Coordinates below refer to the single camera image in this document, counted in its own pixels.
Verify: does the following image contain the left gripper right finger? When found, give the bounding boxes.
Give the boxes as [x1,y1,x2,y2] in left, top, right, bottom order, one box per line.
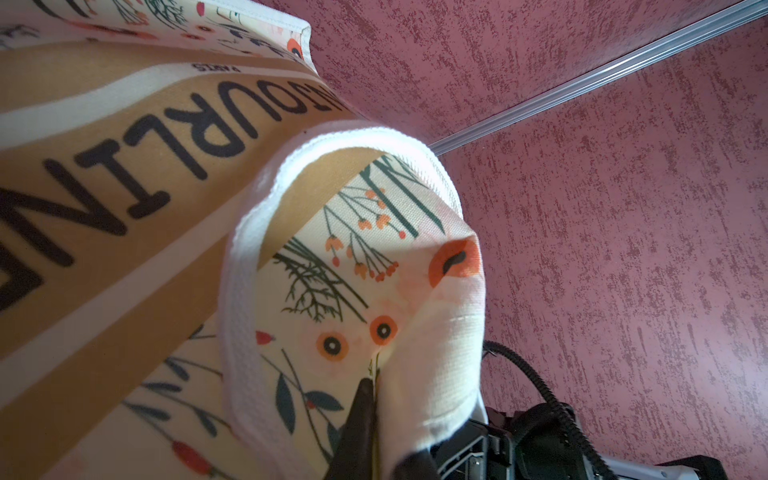
[392,450,441,480]

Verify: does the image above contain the cream floral canvas tote bag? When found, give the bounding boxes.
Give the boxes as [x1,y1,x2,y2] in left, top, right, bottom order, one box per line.
[1,1,486,479]

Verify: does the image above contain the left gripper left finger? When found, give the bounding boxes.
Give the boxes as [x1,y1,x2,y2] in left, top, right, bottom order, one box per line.
[324,378,376,480]

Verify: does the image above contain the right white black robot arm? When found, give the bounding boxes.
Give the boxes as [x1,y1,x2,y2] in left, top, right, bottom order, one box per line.
[431,341,727,479]

